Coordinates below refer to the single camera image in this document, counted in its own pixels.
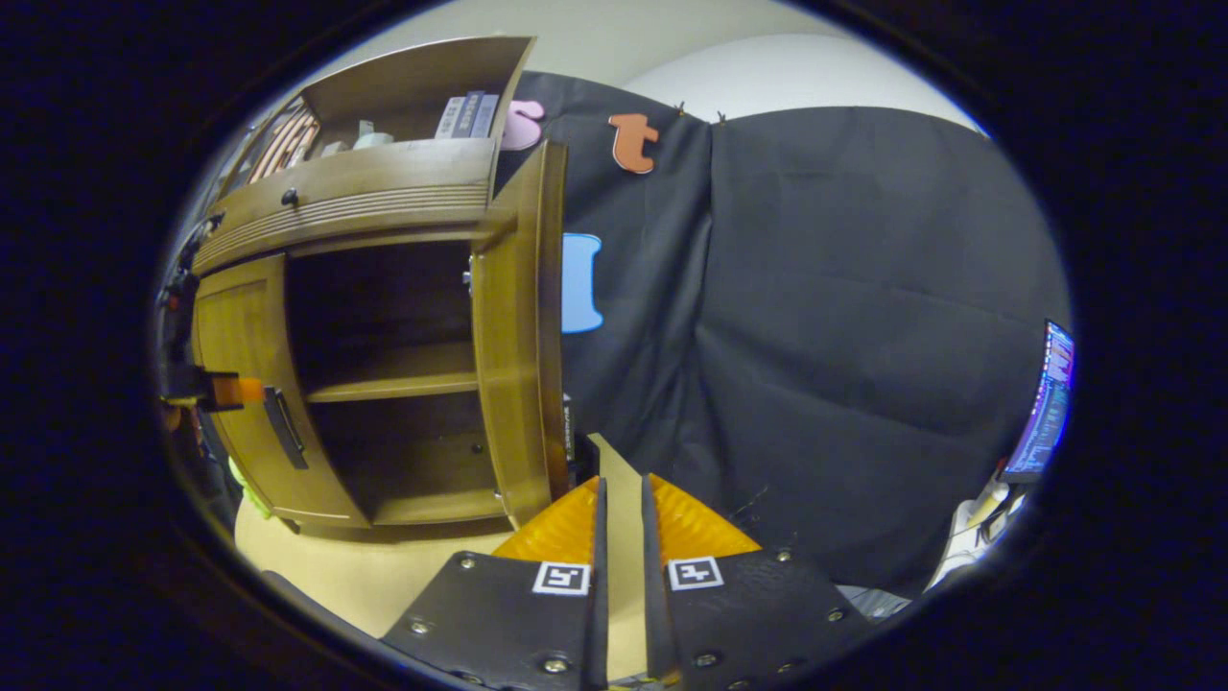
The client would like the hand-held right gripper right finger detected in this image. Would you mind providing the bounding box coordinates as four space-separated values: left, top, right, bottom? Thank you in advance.
641 473 874 691

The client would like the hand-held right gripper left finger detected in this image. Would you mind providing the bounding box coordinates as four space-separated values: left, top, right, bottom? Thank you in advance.
381 477 610 691

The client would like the wooden shoe cabinet door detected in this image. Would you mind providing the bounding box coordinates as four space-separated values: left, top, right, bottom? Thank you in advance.
192 253 370 529
468 141 569 529

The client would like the wooden double-door shoe cabinet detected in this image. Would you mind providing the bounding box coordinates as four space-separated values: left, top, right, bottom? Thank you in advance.
192 36 572 534

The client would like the black backdrop cloth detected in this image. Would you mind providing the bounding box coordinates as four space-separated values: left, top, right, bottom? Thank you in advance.
494 72 1071 596

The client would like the computer monitor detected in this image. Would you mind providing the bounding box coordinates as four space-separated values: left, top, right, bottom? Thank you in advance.
998 320 1075 484

